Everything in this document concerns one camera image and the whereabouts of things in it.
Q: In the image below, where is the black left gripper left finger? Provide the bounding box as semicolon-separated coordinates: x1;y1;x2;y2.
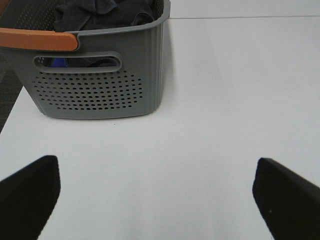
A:
0;155;61;240

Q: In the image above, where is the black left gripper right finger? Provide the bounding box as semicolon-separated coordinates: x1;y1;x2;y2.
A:
252;158;320;240

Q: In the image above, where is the blue cloth in basket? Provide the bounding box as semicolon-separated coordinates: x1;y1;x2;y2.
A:
50;58;68;68

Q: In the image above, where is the grey perforated plastic basket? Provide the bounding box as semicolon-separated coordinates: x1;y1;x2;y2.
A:
0;0;171;120

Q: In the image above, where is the dark grey cloth in basket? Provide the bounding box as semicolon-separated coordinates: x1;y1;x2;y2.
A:
54;0;155;32

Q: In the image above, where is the orange basket handle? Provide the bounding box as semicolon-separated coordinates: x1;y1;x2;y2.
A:
0;27;78;51

